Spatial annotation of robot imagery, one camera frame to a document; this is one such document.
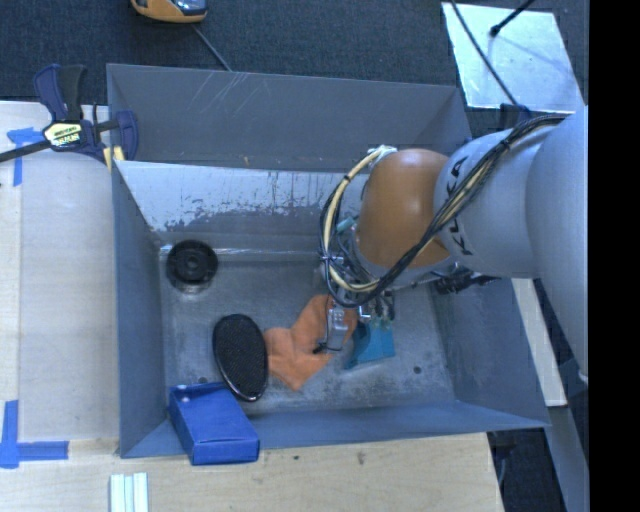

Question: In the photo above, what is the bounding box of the teal blue angular block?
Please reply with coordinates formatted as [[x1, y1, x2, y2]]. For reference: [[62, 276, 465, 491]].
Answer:
[[343, 319, 398, 372]]

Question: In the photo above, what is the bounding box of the orange cloth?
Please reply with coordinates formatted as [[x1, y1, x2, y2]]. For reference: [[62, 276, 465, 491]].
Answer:
[[262, 293, 359, 393]]

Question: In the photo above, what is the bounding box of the black round disc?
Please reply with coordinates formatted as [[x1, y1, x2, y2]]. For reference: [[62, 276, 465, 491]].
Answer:
[[165, 239, 220, 287]]

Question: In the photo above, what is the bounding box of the blue box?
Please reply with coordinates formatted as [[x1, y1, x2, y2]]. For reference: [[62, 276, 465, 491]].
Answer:
[[166, 381, 262, 467]]

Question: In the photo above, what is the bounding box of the grey metal bin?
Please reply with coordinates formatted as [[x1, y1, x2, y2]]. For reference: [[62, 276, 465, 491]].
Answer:
[[105, 63, 552, 459]]

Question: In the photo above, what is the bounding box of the pale wood board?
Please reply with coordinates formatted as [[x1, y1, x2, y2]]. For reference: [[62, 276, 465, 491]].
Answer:
[[18, 149, 122, 444]]

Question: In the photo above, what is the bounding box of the black cylinder on white bracket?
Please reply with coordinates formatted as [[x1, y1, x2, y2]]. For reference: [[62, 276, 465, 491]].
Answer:
[[432, 273, 502, 297]]

